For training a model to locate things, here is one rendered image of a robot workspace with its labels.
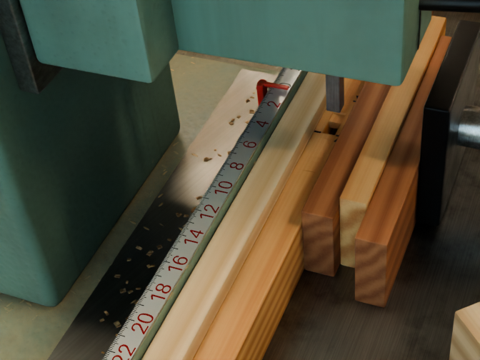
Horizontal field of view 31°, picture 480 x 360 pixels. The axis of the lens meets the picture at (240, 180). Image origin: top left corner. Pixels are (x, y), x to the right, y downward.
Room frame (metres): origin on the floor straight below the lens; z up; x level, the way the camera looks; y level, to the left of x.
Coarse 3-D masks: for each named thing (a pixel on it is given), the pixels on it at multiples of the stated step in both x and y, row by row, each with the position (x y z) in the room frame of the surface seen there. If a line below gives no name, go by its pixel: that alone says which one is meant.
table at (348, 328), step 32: (448, 32) 0.56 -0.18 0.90; (416, 224) 0.36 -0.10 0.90; (448, 224) 0.36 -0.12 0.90; (416, 256) 0.34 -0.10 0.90; (448, 256) 0.33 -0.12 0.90; (320, 288) 0.32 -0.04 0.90; (352, 288) 0.32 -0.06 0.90; (416, 288) 0.31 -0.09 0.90; (448, 288) 0.31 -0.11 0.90; (288, 320) 0.30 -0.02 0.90; (320, 320) 0.30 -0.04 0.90; (352, 320) 0.30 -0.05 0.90; (384, 320) 0.29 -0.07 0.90; (416, 320) 0.29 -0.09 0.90; (448, 320) 0.29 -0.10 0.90; (288, 352) 0.28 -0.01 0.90; (320, 352) 0.28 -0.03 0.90; (352, 352) 0.27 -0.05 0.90; (384, 352) 0.27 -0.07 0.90; (416, 352) 0.27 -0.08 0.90; (448, 352) 0.27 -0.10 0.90
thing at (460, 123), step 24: (456, 48) 0.41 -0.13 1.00; (456, 72) 0.39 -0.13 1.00; (432, 96) 0.37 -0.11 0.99; (456, 96) 0.37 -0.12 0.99; (432, 120) 0.36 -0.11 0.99; (456, 120) 0.37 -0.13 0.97; (432, 144) 0.36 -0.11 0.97; (456, 144) 0.38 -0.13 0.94; (432, 168) 0.36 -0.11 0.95; (456, 168) 0.39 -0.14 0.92; (432, 192) 0.35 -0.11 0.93; (432, 216) 0.35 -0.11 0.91
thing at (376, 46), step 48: (192, 0) 0.42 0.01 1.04; (240, 0) 0.41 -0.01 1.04; (288, 0) 0.40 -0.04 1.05; (336, 0) 0.39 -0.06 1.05; (384, 0) 0.37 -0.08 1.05; (192, 48) 0.43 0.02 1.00; (240, 48) 0.41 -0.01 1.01; (288, 48) 0.40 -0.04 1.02; (336, 48) 0.39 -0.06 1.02; (384, 48) 0.37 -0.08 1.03
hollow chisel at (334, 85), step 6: (330, 78) 0.42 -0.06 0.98; (336, 78) 0.42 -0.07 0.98; (342, 78) 0.42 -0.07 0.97; (330, 84) 0.42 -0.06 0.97; (336, 84) 0.42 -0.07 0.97; (342, 84) 0.42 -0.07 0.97; (330, 90) 0.42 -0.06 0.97; (336, 90) 0.42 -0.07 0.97; (342, 90) 0.42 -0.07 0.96; (330, 96) 0.42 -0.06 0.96; (336, 96) 0.42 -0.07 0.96; (342, 96) 0.42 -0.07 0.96; (330, 102) 0.42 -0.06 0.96; (336, 102) 0.42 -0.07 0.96; (342, 102) 0.42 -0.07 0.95; (330, 108) 0.42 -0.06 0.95; (336, 108) 0.42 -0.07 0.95
